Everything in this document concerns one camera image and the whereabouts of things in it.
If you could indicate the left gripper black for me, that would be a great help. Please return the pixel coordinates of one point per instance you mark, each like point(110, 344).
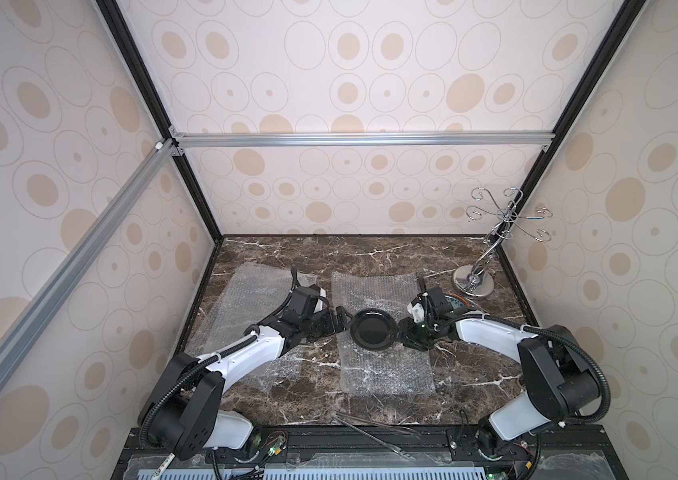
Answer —
point(332, 326)

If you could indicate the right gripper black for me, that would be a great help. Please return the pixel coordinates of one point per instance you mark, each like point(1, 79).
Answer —
point(414, 330)

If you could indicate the bubble wrap around orange plate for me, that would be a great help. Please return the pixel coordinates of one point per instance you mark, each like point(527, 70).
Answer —
point(253, 291)

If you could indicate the dark grey dinner plate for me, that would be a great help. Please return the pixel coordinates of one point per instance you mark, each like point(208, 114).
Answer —
point(374, 329)

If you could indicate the teal patterned dinner plate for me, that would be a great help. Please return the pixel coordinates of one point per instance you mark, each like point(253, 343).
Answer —
point(460, 304)

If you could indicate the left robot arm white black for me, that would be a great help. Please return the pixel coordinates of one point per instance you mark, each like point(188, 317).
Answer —
point(183, 412)

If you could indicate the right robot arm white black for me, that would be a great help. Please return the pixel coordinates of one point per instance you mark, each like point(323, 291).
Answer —
point(563, 384)

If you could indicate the chrome mug tree stand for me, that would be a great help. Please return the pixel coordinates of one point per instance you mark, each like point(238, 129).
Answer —
point(474, 280)

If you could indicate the silver fork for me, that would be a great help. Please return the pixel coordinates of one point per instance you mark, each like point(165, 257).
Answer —
point(163, 467)

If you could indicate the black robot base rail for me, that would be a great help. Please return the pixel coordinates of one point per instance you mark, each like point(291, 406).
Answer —
point(355, 451)

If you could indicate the horizontal aluminium rail back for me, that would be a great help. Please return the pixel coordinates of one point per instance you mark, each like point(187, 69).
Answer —
point(376, 139)

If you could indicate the diagonal aluminium rail left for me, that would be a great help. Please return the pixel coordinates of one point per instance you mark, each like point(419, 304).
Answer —
point(35, 318)

